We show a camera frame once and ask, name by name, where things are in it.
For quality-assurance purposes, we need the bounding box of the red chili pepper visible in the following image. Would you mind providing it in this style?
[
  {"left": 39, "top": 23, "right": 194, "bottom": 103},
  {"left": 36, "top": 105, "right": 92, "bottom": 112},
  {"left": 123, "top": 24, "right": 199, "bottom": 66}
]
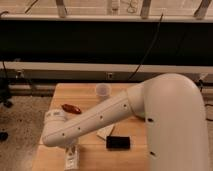
[{"left": 62, "top": 104, "right": 81, "bottom": 114}]

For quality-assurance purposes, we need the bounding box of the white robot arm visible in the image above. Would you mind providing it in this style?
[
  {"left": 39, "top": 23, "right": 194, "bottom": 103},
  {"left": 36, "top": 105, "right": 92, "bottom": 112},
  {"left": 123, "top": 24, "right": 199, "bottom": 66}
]
[{"left": 42, "top": 73, "right": 211, "bottom": 171}]

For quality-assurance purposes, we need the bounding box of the clear plastic cup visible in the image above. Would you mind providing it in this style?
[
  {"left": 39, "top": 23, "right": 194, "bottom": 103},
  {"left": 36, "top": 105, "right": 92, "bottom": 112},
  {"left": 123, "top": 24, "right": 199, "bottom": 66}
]
[{"left": 95, "top": 83, "right": 111, "bottom": 102}]

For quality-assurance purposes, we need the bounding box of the black hanging cable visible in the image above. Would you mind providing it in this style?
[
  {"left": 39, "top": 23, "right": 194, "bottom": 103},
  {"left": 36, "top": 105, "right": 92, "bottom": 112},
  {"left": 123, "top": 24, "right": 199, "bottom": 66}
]
[{"left": 127, "top": 12, "right": 165, "bottom": 81}]

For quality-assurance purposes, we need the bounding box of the black rectangular box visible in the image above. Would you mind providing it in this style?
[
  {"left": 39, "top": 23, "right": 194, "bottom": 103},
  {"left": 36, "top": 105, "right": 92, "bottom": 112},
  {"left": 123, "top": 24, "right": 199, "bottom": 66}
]
[{"left": 106, "top": 136, "right": 130, "bottom": 149}]

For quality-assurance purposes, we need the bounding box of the clear plastic bottle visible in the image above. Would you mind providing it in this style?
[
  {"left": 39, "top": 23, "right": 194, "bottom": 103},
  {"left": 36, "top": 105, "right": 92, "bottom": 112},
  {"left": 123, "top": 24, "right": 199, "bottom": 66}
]
[{"left": 65, "top": 146, "right": 79, "bottom": 171}]

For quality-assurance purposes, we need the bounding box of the white small box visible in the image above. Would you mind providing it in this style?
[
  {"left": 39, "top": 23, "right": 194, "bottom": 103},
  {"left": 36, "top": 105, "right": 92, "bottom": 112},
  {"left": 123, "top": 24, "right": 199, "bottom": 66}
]
[{"left": 97, "top": 124, "right": 114, "bottom": 140}]

